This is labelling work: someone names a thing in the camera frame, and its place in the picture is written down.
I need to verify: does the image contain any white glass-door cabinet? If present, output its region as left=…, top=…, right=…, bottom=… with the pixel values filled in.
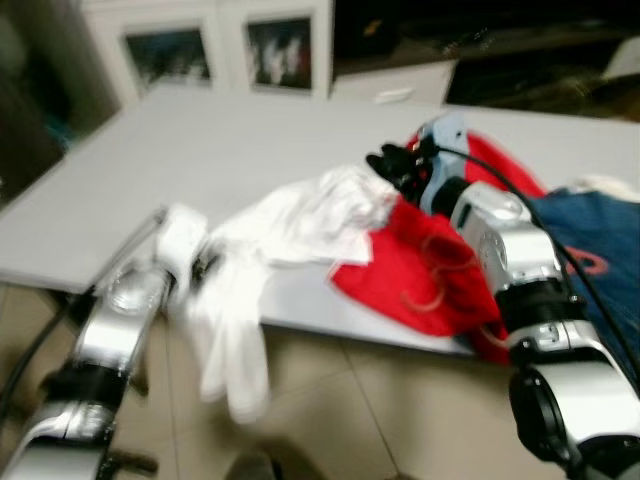
left=80, top=0, right=336, bottom=106

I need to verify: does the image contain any white plain T-shirt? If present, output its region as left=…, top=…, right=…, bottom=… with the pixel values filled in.
left=170, top=165, right=401, bottom=426

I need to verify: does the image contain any dark TV cabinet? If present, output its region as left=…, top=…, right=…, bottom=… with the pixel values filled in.
left=330, top=0, right=640, bottom=121

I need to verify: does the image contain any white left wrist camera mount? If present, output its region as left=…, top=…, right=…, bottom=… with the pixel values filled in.
left=155, top=205, right=211, bottom=276

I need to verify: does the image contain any red plastic clothes hanger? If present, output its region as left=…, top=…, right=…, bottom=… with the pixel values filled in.
left=398, top=232, right=611, bottom=319

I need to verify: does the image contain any white drawer unit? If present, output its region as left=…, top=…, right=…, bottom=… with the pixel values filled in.
left=330, top=60, right=456, bottom=106
left=600, top=40, right=640, bottom=76

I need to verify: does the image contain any red garment white trim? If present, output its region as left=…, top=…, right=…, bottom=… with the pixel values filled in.
left=330, top=130, right=546, bottom=366

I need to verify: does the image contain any cream white fluffy top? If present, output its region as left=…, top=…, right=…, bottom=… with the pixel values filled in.
left=568, top=175, right=640, bottom=204

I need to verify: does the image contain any blue denim garment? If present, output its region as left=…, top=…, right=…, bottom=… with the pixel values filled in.
left=525, top=188, right=640, bottom=366

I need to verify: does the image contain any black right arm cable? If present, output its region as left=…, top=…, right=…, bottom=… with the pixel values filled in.
left=435, top=145, right=640, bottom=391

